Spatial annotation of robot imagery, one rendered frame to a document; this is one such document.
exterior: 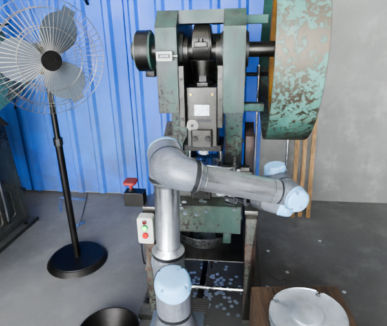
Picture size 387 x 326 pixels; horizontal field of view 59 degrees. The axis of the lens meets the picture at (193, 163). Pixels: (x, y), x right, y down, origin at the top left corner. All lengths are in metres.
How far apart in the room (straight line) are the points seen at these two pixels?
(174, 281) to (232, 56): 0.94
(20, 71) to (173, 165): 1.14
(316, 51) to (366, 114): 1.82
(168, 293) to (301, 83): 0.84
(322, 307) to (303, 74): 0.90
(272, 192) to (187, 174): 0.27
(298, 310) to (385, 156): 1.99
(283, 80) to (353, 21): 1.70
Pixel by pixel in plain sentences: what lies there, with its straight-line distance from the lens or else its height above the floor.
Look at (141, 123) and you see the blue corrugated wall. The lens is 2.97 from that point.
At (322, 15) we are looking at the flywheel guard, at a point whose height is 1.45.
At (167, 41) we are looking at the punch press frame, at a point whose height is 1.37.
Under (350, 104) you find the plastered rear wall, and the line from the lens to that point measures 3.01.
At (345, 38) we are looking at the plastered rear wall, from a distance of 2.93.
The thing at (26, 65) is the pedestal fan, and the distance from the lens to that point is 1.95.
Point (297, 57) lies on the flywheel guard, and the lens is 1.28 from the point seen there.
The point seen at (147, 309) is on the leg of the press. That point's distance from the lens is 2.01.
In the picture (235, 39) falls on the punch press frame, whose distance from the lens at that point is 1.54.
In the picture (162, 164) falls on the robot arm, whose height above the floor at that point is 1.06.
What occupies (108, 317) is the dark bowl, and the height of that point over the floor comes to 0.04.
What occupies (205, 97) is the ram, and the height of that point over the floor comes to 1.12.
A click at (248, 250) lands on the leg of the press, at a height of 0.45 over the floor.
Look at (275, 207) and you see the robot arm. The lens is 1.24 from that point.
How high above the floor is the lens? 1.41
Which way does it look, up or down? 21 degrees down
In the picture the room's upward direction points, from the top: 1 degrees counter-clockwise
